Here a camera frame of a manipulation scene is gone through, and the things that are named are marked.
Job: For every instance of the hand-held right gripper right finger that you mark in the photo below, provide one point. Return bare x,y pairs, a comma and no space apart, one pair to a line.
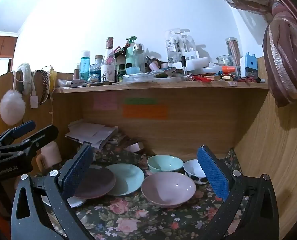
213,173

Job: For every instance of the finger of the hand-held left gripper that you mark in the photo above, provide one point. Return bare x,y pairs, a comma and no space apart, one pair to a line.
23,128
42,136

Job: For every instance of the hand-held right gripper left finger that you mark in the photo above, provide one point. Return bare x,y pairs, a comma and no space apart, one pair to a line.
76,171

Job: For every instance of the brown plate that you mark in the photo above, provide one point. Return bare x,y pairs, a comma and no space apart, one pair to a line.
98,182

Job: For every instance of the white deep plate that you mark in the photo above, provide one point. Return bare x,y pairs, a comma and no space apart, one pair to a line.
76,202

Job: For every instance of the pink plate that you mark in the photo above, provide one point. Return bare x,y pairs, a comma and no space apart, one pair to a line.
168,187

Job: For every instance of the mint green plate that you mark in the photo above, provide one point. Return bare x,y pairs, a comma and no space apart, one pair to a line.
128,180

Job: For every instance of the white bowl with black spots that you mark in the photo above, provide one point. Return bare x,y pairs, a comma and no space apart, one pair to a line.
192,168

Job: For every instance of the white charger plug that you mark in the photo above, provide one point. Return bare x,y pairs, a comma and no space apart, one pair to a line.
34,102

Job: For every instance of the stack of white papers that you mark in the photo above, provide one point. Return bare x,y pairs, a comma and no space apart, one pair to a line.
88,132

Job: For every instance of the brown studded headband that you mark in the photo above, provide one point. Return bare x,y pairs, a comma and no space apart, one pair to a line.
44,82

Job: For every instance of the mint green bowl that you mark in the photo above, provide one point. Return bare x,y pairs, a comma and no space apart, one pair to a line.
163,162

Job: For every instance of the white fluffy headband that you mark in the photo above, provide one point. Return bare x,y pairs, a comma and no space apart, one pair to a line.
26,76

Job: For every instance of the yellow bottle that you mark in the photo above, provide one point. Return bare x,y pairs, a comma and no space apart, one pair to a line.
53,76

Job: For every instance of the small white box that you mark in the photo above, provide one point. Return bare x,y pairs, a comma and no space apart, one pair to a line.
136,147

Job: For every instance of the pink sticky note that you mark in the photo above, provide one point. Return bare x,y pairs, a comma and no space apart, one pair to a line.
105,102

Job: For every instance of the small brown bottle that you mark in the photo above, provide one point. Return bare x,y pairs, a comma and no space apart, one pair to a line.
76,72

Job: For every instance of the dark floral tablecloth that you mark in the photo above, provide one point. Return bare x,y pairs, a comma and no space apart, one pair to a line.
138,220

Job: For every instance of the tall blue liquid bottle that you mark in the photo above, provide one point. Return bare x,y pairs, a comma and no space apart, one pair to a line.
84,66

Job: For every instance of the blue glass jar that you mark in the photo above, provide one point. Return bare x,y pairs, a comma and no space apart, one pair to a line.
96,70

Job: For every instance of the orange sticky note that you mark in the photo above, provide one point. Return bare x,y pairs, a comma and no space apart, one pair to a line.
145,112

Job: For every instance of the green sticky note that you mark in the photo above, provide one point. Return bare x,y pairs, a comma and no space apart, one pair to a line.
141,101

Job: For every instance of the clear bottle with floral print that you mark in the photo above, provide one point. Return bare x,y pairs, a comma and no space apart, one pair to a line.
108,65

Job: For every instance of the small dark green jar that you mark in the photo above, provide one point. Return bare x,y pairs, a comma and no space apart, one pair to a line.
121,72

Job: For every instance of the orange capped marker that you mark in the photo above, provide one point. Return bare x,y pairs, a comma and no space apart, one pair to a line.
228,69

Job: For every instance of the flat white box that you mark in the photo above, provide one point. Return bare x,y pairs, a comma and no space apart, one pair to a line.
201,64

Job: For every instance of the clear lidded food container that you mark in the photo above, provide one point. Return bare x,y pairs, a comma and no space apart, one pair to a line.
138,78

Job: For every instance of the short glass jar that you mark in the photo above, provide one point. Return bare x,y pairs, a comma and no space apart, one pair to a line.
224,61

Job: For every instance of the blue pencil sharpener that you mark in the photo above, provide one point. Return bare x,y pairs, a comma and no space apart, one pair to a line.
249,66

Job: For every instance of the black capped nail polish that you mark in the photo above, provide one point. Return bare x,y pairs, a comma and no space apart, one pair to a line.
183,63

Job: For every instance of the mint green pump bottle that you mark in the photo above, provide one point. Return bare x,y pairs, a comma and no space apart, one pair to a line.
130,53

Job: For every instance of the clear jar of pencils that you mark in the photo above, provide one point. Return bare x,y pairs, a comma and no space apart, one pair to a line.
233,51

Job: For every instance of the frosted bottle with silver cap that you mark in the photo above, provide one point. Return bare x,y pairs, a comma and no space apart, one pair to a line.
139,56

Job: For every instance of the clear toothbrush pack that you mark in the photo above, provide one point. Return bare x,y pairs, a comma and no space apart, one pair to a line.
179,47

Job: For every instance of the brown striped curtain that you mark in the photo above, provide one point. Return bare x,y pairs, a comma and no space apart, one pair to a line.
283,55

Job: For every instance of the wooden wall cabinet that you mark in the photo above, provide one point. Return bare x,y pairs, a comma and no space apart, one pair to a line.
1,43

